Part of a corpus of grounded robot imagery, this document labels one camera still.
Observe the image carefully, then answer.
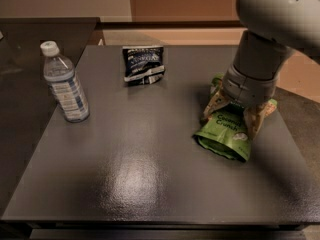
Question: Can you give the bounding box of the clear plastic water bottle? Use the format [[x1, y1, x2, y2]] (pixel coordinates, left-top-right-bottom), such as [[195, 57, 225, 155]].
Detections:
[[40, 41, 90, 122]]

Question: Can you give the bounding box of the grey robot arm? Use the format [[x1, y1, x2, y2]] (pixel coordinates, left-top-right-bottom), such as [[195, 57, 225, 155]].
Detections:
[[203, 0, 320, 138]]

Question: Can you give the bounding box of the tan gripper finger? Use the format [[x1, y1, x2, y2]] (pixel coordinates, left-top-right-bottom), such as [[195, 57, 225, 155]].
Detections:
[[244, 103, 267, 140], [203, 90, 230, 119]]

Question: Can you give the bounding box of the green rice chip bag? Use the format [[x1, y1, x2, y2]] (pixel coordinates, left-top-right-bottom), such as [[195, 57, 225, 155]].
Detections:
[[192, 73, 279, 163]]

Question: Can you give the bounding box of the dark blue snack bag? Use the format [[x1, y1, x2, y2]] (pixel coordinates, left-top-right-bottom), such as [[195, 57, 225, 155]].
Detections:
[[122, 46, 166, 86]]

